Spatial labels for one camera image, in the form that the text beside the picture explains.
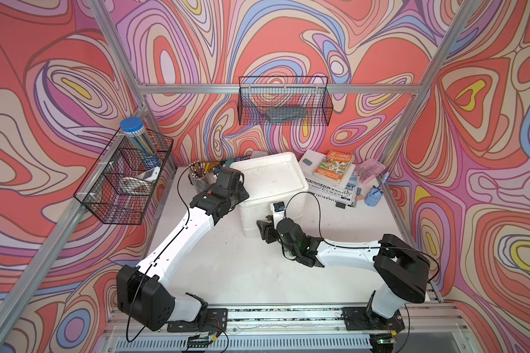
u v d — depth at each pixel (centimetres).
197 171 96
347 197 102
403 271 45
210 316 73
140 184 71
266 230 73
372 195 99
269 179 84
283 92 88
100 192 66
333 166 104
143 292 39
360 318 73
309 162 110
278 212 72
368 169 117
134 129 70
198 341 72
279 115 102
